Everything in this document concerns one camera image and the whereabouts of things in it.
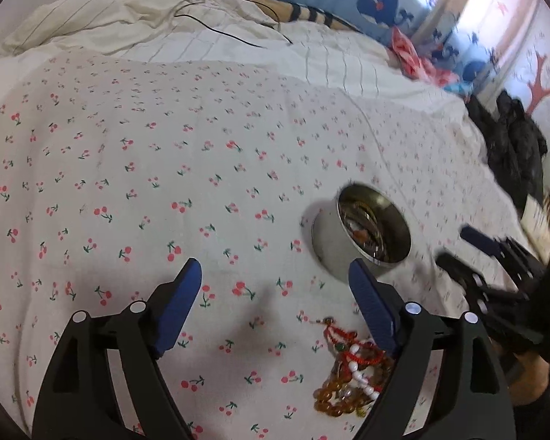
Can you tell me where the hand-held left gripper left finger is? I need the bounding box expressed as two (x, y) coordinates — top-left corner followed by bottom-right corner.
(31, 258), (203, 440)

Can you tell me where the white bead bracelet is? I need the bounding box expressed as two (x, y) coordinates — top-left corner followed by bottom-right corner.
(346, 339), (380, 418)

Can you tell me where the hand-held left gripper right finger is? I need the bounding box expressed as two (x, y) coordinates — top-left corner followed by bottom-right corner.
(348, 259), (518, 440)

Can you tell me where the silver metal bangle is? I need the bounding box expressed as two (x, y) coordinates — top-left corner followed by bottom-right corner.
(339, 199), (388, 250)

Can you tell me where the black puffer jacket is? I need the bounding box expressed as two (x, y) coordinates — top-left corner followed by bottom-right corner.
(465, 89), (548, 212)

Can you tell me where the beige cardboard box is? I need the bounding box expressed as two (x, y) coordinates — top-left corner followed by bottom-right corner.
(520, 195), (550, 257)

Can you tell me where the pile of bead bracelets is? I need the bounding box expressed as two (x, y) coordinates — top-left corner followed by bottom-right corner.
(314, 357), (395, 419)

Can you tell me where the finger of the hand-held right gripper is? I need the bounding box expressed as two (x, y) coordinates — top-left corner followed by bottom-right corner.
(459, 224), (548, 280)
(435, 251), (491, 301)

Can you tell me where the round silver metal tin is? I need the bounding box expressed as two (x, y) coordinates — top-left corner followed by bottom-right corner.
(311, 183), (413, 281)

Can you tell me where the coral tree wall sticker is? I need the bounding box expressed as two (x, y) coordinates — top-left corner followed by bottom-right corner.
(525, 49), (550, 116)

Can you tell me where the white striped duvet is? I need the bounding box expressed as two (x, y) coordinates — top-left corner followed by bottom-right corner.
(0, 0), (468, 106)

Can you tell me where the blue whale print curtain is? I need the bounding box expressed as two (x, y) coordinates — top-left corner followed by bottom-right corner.
(188, 0), (502, 97)

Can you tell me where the tan navy striped pillow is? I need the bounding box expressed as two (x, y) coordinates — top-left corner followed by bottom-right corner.
(250, 0), (363, 33)

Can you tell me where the light blue cloth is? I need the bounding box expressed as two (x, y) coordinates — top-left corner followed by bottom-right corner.
(442, 80), (474, 98)

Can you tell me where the person's right hand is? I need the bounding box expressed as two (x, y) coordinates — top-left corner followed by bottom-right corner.
(492, 341), (550, 406)

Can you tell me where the red bead string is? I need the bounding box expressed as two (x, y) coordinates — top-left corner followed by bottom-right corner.
(316, 316), (388, 372)

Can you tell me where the pink crumpled cloth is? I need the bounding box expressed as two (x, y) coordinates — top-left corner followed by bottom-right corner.
(389, 26), (457, 87)

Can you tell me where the thin black cable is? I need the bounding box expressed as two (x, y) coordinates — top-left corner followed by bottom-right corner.
(82, 0), (294, 49)

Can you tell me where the cherry print bed sheet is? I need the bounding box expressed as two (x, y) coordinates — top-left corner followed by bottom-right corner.
(0, 52), (532, 440)

